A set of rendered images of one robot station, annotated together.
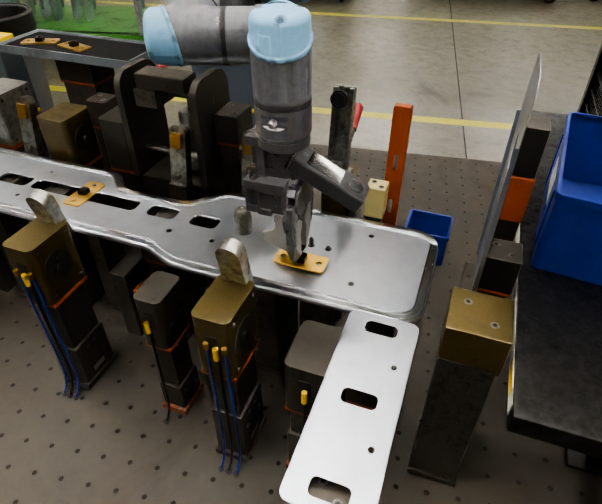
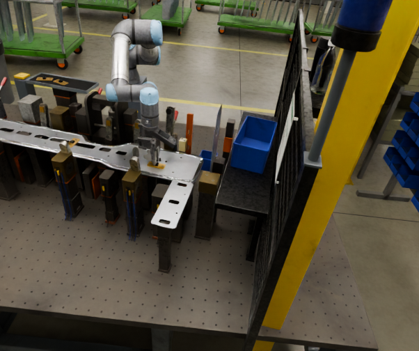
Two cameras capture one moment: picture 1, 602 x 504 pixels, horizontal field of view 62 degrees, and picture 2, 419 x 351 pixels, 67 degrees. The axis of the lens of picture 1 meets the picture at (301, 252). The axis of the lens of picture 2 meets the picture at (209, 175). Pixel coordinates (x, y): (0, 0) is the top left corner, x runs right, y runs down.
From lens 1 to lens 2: 0.74 m
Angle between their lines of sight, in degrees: 9
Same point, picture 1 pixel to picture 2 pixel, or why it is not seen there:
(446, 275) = not seen: hidden behind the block
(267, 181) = (145, 138)
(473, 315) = (207, 177)
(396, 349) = (186, 189)
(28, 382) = (49, 216)
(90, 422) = (77, 228)
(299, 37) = (154, 98)
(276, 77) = (148, 108)
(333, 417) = (165, 206)
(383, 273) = (184, 168)
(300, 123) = (155, 121)
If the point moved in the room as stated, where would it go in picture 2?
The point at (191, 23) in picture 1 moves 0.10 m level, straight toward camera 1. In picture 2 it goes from (121, 90) to (124, 100)
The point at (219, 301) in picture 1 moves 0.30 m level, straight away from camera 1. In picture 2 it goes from (130, 176) to (120, 140)
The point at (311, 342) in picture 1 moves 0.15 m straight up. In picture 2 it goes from (160, 189) to (159, 161)
